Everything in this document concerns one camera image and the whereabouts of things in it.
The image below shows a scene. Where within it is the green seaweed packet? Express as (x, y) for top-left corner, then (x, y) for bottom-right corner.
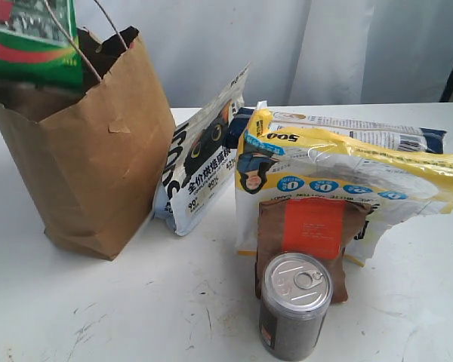
(0, 1), (83, 90)

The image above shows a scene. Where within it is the white cat food bag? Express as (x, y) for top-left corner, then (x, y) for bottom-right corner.
(153, 66), (249, 236)

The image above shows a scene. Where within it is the brown paper shopping bag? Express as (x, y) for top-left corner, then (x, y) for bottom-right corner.
(0, 26), (174, 260)

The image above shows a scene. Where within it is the yellow white sugar bag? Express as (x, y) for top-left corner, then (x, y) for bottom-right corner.
(235, 103), (453, 265)

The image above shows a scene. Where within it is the brown pouch orange label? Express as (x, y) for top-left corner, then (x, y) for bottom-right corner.
(255, 198), (371, 303)

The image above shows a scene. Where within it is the clear can metal lid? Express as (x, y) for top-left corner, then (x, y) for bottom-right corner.
(259, 253), (333, 361)

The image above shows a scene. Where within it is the noodle packet navy end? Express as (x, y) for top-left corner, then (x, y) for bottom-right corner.
(269, 112), (446, 154)

